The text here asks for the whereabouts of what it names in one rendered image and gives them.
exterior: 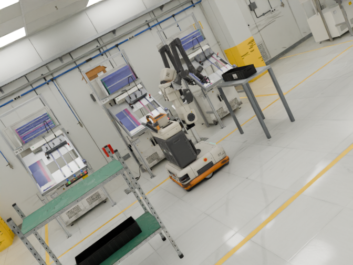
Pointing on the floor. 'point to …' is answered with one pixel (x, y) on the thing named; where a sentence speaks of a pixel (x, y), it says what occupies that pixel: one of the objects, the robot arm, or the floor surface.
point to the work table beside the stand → (255, 98)
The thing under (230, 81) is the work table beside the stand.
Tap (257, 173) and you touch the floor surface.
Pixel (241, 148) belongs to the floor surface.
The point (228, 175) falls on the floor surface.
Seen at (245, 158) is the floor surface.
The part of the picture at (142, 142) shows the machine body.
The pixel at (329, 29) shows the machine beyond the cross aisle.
